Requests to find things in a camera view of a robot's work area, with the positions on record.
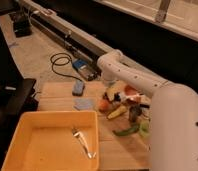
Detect dark purple grapes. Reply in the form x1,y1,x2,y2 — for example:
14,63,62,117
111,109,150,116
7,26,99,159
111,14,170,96
102,93,109,101

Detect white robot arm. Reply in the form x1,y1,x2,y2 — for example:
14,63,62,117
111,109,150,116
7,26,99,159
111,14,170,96
97,50,198,171

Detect yellow plastic tray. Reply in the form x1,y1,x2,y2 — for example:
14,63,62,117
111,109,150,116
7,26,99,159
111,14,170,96
1,111,99,171

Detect orange fruit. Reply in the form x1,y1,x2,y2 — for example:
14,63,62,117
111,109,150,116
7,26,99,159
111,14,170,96
98,99,110,112

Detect red bowl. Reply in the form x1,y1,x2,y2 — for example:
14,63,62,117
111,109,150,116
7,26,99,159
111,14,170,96
124,85,138,95

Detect dark spice jar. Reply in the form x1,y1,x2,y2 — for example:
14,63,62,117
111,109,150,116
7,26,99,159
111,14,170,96
129,105,142,122

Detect blue sponge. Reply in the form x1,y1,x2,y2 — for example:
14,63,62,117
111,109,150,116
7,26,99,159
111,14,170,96
72,80,85,96

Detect blue electronic box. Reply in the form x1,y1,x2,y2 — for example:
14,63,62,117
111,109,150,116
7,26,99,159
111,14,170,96
72,59,97,81

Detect green chili pepper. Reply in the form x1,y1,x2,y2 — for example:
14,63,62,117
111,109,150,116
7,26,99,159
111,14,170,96
112,124,139,136

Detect green plastic cup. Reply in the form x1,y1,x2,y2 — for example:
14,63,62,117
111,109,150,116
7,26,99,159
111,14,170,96
139,121,149,138

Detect silver metal fork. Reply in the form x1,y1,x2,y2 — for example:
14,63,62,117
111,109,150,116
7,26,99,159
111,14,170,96
71,128,96,159

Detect black chair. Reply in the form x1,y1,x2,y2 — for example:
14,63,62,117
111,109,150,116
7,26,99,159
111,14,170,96
0,78,38,141

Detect black box device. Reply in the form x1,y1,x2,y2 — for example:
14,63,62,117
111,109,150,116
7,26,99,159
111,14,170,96
13,14,32,37

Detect white handled knife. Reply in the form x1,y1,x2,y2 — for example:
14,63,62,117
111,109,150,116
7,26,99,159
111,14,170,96
120,94,149,103

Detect long metal rail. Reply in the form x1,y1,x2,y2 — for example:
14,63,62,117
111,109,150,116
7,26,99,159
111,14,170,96
18,0,167,91

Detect black cable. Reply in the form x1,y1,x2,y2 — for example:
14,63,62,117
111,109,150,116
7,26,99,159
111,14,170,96
49,52,85,83

